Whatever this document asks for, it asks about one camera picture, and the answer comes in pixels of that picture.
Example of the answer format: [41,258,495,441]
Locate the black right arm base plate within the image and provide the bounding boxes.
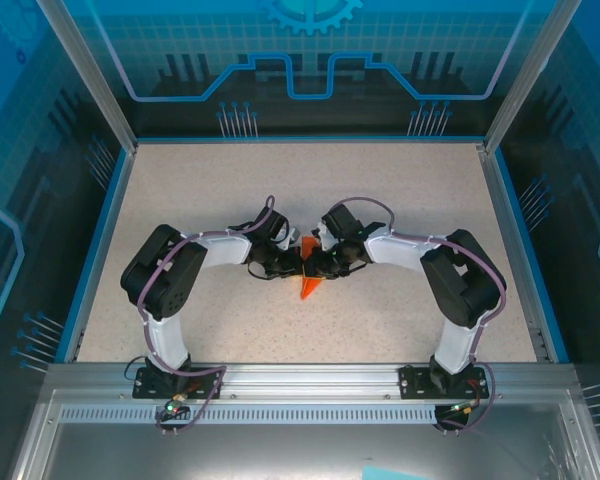
[398,364,491,400]

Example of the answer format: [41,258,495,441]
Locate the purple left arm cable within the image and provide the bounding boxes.
[135,194,277,436]

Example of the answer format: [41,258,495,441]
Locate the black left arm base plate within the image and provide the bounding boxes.
[132,366,226,400]

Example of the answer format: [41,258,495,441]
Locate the aluminium frame post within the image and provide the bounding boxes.
[482,0,584,154]
[35,0,140,154]

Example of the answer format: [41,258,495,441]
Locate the blue printed side panel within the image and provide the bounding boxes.
[0,0,131,480]
[494,0,600,480]

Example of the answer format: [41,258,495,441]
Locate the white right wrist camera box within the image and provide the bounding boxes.
[314,219,338,251]

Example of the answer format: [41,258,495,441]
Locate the blue table edge strip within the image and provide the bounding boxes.
[134,133,486,145]

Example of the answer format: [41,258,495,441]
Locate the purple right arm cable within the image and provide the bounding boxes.
[329,196,508,434]

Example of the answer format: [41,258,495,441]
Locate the slotted metal cable duct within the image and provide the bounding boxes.
[59,405,439,426]

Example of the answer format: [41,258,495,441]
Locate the light blue paper sheet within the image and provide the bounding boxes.
[362,465,421,480]

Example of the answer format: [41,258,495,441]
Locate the blue printed back panel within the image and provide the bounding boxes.
[62,0,556,139]

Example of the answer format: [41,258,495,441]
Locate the aluminium mounting rail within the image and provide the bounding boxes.
[47,363,579,401]

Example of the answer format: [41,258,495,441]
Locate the orange paper sheet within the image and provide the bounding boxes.
[298,235,329,301]

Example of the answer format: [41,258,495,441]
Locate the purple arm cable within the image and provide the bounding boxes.
[329,196,508,434]
[135,194,277,436]

